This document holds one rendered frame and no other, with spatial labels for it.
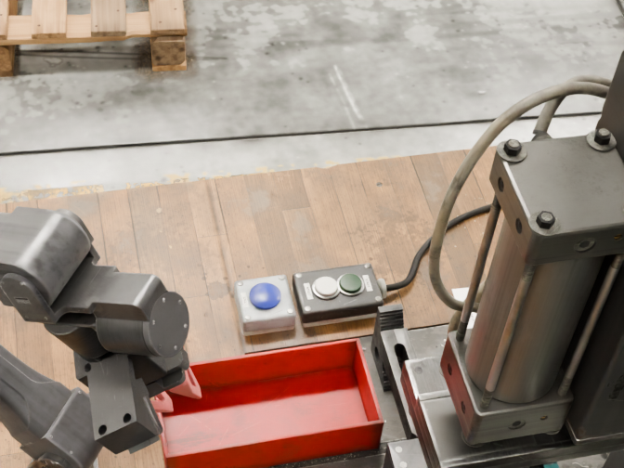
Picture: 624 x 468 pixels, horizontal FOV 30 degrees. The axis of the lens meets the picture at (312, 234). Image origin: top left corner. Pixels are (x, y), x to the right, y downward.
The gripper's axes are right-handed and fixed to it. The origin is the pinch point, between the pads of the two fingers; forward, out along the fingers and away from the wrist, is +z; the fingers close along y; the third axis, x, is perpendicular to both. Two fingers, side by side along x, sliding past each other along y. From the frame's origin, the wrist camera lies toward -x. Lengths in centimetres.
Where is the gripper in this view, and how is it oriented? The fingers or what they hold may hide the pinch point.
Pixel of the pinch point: (181, 396)
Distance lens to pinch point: 119.2
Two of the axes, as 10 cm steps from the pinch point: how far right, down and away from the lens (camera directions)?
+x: -2.2, -7.4, 6.3
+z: 4.2, 5.1, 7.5
